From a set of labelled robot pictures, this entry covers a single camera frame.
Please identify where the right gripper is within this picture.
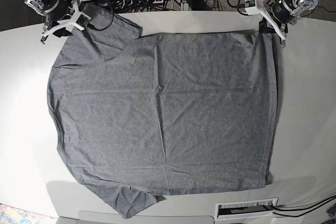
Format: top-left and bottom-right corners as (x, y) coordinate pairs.
(43, 0), (73, 38)

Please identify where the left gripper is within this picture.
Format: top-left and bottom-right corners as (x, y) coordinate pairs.
(259, 0), (294, 34)

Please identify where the grey T-shirt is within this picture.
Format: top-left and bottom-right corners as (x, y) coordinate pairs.
(47, 5), (278, 219)

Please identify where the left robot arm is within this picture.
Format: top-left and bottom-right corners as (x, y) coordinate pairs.
(259, 0), (319, 35)

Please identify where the black power strip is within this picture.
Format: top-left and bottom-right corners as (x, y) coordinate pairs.
(123, 0), (164, 5)

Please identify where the black cable pair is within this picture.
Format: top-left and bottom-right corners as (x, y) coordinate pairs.
(270, 195), (336, 218)

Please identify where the white cable grommet tray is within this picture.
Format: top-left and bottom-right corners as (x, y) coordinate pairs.
(214, 198), (278, 221)

